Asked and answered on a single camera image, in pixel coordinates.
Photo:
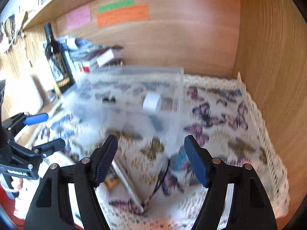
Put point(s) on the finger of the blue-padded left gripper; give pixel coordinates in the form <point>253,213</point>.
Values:
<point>31,119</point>
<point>47,149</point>

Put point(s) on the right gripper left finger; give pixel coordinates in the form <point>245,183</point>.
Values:
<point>88,174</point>

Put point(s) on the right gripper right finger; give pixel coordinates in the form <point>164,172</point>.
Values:
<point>215,177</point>

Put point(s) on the dark metallic cylinder tube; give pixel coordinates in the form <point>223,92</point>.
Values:
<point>128,185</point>

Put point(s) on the black microphone clip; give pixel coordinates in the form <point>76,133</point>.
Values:
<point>109,100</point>

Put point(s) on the small white cylinder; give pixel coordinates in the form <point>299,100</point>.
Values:
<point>152,102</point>

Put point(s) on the person's left hand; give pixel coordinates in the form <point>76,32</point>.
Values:
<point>17,183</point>

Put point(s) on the white rounded container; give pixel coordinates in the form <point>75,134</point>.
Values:
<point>22,95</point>

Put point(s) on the yellow lip balm tube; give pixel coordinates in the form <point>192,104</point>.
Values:
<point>57,90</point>

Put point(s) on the butterfly print lace cloth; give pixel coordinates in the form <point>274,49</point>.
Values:
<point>223,119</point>

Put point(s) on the dark wine bottle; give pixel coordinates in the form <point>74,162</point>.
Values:
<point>56,58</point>

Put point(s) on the clear plastic storage box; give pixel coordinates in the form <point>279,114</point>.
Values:
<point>129,85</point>

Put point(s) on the stack of papers and magazines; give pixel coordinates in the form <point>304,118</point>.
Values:
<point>80,54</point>

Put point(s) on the small white box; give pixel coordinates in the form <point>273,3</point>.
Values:
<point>109,56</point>

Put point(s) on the pink paper note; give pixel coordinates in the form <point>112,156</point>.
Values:
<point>78,17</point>

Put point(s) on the orange paper note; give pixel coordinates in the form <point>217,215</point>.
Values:
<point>139,12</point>

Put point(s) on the green paper note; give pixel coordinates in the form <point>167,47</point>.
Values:
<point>116,5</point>

